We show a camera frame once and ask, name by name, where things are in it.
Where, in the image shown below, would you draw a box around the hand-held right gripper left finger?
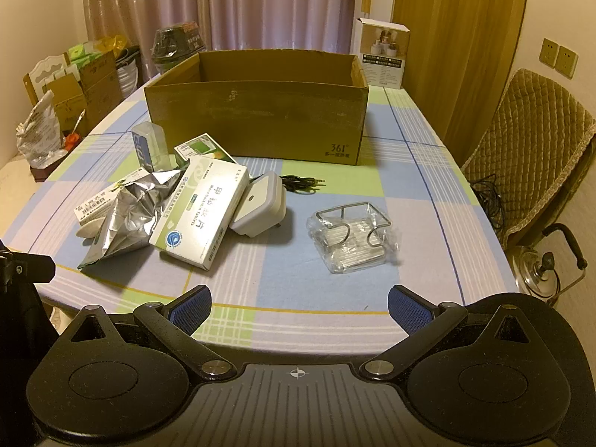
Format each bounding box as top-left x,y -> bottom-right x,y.
58,285 -> 238,383

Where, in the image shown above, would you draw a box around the steel kettle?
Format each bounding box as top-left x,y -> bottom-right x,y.
505,223 -> 588,308

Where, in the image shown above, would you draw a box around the orange-handled tool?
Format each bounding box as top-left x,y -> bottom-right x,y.
64,109 -> 87,152

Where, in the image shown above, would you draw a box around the chair with quilted cover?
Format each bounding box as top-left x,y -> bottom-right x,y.
459,69 -> 596,247

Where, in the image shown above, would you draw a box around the white medicine tablet box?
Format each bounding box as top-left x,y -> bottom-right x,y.
149,156 -> 250,271

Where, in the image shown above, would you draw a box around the green white spray box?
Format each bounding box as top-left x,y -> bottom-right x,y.
174,133 -> 234,168

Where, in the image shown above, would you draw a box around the clear bag with papers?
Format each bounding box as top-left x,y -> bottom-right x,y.
16,91 -> 63,168

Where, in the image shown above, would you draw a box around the silver foil bag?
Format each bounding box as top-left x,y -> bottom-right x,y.
77,168 -> 189,271

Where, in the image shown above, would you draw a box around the black cables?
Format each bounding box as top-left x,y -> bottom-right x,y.
468,174 -> 506,229

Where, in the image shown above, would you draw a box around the bagged metal wire holder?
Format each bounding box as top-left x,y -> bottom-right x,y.
307,202 -> 401,275

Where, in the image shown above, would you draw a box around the pink curtain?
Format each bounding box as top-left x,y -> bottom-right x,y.
80,0 -> 359,80

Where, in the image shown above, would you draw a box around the dark plastic-wrapped bundle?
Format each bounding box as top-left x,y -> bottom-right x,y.
151,21 -> 208,75

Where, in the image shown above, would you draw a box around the green packets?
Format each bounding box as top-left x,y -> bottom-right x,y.
67,42 -> 101,63

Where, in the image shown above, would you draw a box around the small cardboard carton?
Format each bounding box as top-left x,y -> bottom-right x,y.
44,74 -> 89,138

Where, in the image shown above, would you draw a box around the gold wall socket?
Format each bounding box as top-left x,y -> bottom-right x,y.
556,45 -> 579,77
539,38 -> 561,68

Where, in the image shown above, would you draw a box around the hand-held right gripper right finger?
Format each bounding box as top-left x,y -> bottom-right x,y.
358,284 -> 536,385

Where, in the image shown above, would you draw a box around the large cardboard carton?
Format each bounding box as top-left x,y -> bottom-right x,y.
77,49 -> 124,124

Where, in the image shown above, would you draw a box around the dark wooden stand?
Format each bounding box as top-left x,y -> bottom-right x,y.
29,151 -> 68,180

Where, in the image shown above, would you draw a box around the brown cardboard box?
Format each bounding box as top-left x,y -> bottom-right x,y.
143,49 -> 371,166

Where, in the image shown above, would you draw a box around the white plug-in night light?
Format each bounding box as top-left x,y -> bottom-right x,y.
229,171 -> 290,236

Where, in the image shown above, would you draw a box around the black audio cable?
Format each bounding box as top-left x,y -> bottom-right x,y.
249,174 -> 327,194

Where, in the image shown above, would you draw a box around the clear plastic box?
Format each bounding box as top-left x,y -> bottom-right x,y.
130,121 -> 169,171

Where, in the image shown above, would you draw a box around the stack of white bowls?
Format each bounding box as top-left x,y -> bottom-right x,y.
115,49 -> 140,98

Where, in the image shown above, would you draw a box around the wooden door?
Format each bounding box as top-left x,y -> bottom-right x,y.
391,0 -> 532,164

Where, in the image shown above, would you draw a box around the white product box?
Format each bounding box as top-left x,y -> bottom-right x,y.
349,18 -> 413,89

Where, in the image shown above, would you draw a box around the beige plastic spoon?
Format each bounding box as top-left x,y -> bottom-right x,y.
76,218 -> 110,239

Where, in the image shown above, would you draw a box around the white ointment box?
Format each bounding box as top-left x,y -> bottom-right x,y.
73,181 -> 122,222

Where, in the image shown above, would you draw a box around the yellow plastic bag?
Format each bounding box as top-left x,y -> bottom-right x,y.
95,35 -> 126,54

